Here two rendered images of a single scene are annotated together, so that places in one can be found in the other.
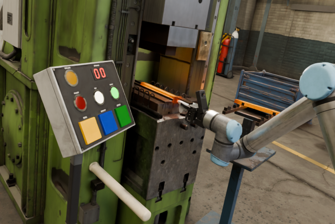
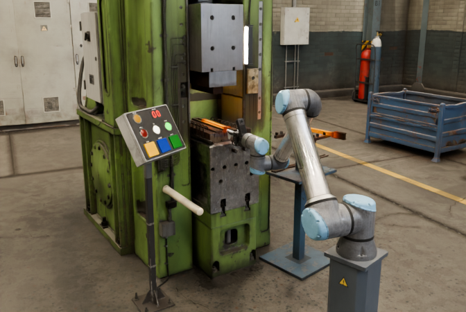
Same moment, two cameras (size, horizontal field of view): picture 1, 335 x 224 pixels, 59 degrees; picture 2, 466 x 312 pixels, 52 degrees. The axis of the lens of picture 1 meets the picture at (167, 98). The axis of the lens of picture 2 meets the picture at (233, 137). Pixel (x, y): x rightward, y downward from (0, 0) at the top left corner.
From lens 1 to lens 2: 1.57 m
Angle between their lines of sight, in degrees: 11
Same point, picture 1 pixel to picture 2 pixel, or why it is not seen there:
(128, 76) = (185, 114)
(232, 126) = (257, 141)
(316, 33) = not seen: outside the picture
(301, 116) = not seen: hidden behind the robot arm
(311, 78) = (278, 100)
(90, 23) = (150, 79)
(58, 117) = (131, 142)
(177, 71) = (234, 106)
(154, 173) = (213, 191)
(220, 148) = (253, 160)
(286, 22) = (457, 12)
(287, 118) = not seen: hidden behind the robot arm
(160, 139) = (214, 161)
